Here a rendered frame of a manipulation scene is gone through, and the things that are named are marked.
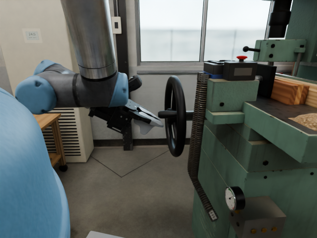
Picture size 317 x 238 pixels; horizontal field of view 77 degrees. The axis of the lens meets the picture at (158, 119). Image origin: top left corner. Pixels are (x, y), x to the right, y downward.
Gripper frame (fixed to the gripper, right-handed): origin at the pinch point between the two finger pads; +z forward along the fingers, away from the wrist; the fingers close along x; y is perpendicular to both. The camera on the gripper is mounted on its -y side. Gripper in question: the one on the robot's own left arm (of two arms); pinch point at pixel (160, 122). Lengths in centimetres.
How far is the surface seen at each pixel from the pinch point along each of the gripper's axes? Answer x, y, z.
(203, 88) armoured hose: -2.4, -14.8, 6.5
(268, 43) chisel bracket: -10.3, -36.3, 19.7
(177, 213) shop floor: -40, 67, 56
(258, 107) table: 7.9, -18.5, 18.0
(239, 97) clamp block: 2.0, -18.0, 15.4
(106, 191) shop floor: -66, 93, 13
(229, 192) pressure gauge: 13.9, 4.7, 23.3
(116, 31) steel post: -131, -9, -35
